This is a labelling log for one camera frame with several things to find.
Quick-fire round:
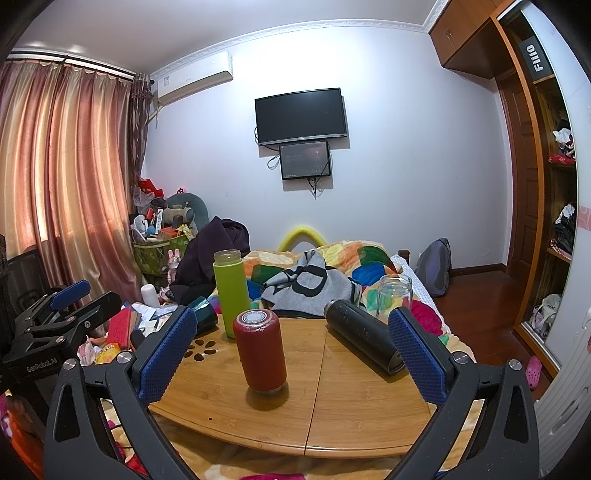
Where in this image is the dark green cup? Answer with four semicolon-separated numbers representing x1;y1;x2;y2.
188;296;219;334

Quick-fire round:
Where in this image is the black mesh chair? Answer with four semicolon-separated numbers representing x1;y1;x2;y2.
0;235;52;324

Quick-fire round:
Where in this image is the large black wall television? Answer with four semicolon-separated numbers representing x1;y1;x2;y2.
255;88;349;147

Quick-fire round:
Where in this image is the grey green plush toy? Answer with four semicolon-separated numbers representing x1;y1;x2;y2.
164;191;210;232

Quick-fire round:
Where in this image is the pink curtain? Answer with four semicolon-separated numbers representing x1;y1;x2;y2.
0;54;154;301

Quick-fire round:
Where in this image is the green storage basket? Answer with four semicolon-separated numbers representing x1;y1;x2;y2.
134;231;197;288

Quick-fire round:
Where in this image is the clear glass jar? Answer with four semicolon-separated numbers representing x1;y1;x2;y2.
376;274;413;324

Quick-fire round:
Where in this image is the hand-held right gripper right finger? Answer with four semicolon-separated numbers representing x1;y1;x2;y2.
387;306;541;480

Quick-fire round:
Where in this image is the yellow snack packet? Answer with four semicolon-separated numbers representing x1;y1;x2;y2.
95;342;123;366

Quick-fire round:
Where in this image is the grey and black cloth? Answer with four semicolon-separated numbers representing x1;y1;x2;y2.
261;249;363;319

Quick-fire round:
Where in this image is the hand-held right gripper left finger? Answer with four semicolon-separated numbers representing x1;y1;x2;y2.
43;305;199;480

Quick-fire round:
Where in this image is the colourful patchwork quilt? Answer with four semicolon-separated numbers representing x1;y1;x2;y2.
242;240;465;365

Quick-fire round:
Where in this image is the round wooden folding table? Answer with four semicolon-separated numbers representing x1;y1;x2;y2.
148;314;468;460

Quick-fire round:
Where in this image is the green bottle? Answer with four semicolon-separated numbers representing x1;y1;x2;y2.
213;249;253;339

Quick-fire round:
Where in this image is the wooden overhead cabinet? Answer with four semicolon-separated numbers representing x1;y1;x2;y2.
428;0;519;79

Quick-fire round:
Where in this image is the yellow foam tube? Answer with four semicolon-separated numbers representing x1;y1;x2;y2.
277;226;327;253

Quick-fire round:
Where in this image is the red book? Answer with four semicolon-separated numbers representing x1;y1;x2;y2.
105;307;136;350

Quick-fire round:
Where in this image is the pink slipper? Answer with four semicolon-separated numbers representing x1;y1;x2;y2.
525;355;544;391

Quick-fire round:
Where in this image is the wooden door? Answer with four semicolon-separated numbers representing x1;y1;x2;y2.
496;69;546;280

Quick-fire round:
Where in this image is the dark purple garment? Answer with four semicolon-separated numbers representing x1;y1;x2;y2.
167;216;253;306

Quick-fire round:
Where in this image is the red bag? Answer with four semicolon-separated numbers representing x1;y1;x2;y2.
137;178;165;200

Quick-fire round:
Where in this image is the red cup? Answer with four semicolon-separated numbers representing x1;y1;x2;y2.
232;309;288;397

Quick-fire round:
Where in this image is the white air conditioner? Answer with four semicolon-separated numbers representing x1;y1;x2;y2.
157;51;234;106

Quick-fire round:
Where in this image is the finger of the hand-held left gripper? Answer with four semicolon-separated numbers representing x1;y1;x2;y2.
14;279;92;329
23;292;123;344

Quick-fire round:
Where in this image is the white handbag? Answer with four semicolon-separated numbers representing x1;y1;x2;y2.
532;294;562;334

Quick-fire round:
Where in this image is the black bottle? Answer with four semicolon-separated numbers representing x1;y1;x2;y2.
323;299;407;376

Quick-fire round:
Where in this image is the grey backpack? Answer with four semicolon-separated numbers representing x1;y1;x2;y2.
413;238;454;298

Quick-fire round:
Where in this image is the wooden wardrobe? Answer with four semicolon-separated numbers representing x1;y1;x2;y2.
489;0;591;480

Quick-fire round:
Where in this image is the small black wall monitor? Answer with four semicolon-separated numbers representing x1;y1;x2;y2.
279;141;332;181

